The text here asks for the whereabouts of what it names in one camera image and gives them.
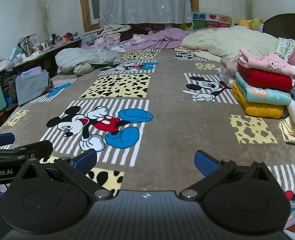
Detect lavender cloth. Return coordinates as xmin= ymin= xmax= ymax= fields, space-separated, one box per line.
xmin=20 ymin=66 xmax=44 ymax=78

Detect beige clothes pile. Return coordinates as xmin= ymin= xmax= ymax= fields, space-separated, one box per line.
xmin=87 ymin=24 xmax=132 ymax=43

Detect yellow green plush toy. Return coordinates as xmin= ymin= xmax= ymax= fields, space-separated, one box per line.
xmin=235 ymin=17 xmax=264 ymax=32

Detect wooden window frame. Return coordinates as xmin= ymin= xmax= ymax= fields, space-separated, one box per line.
xmin=78 ymin=0 xmax=200 ymax=33

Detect grey curtain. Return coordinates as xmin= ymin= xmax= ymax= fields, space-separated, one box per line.
xmin=99 ymin=0 xmax=193 ymax=27

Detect dark clothes pile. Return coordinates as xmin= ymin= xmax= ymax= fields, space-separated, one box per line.
xmin=0 ymin=70 xmax=19 ymax=101

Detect beige folded garments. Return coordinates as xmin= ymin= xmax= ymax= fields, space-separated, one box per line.
xmin=218 ymin=57 xmax=239 ymax=88

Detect yellow folded garment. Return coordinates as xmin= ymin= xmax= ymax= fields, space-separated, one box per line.
xmin=232 ymin=81 xmax=286 ymax=119

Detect metal thermos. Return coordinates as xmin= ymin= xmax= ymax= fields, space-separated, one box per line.
xmin=22 ymin=39 xmax=33 ymax=57

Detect purple quilt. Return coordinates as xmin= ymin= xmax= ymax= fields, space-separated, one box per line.
xmin=81 ymin=28 xmax=195 ymax=53

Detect teal folded garment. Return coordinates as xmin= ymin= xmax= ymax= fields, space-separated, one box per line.
xmin=235 ymin=72 xmax=292 ymax=106

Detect dark maroon cloth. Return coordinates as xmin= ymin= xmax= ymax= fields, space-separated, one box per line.
xmin=120 ymin=25 xmax=148 ymax=42

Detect pale yellow garment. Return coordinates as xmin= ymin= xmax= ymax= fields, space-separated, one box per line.
xmin=278 ymin=116 xmax=295 ymax=153

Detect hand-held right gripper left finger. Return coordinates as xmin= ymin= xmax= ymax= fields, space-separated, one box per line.
xmin=20 ymin=149 xmax=113 ymax=201

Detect colourful foam play mat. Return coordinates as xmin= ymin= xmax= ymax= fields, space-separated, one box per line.
xmin=137 ymin=12 xmax=232 ymax=31

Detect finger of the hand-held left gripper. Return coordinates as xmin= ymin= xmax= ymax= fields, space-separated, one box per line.
xmin=0 ymin=132 xmax=15 ymax=149
xmin=0 ymin=140 xmax=53 ymax=159

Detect blue-grey garment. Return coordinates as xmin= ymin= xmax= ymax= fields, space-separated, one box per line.
xmin=15 ymin=67 xmax=51 ymax=107

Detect dark wooden desk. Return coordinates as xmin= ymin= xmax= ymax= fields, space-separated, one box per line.
xmin=12 ymin=39 xmax=82 ymax=78

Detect pink folded garment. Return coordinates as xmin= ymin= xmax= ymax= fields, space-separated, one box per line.
xmin=238 ymin=49 xmax=295 ymax=78

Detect dark wooden headboard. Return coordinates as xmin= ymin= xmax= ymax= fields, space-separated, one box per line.
xmin=263 ymin=13 xmax=295 ymax=47

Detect cream quilt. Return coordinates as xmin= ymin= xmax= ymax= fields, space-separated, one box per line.
xmin=181 ymin=25 xmax=280 ymax=63

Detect white patterned cloth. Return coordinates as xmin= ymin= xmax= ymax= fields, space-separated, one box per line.
xmin=275 ymin=37 xmax=295 ymax=61

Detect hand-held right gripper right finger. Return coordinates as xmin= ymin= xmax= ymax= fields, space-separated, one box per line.
xmin=179 ymin=150 xmax=278 ymax=201

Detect grey-green padded jacket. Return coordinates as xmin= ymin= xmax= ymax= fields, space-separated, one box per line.
xmin=55 ymin=48 xmax=124 ymax=75

